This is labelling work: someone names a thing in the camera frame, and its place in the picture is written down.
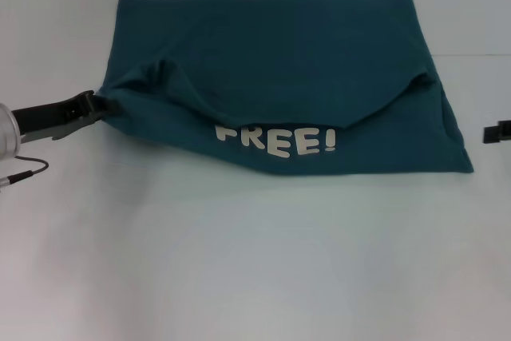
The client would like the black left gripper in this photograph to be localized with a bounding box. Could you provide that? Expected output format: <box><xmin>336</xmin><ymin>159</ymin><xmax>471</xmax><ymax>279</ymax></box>
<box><xmin>10</xmin><ymin>89</ymin><xmax>121</xmax><ymax>145</ymax></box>

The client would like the teal blue t-shirt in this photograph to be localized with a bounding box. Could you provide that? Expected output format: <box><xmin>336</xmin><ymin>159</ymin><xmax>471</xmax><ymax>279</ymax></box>
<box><xmin>97</xmin><ymin>0</ymin><xmax>476</xmax><ymax>177</ymax></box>

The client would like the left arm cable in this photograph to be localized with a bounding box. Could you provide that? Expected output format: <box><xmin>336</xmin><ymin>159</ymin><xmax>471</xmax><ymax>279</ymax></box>
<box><xmin>0</xmin><ymin>155</ymin><xmax>50</xmax><ymax>189</ymax></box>

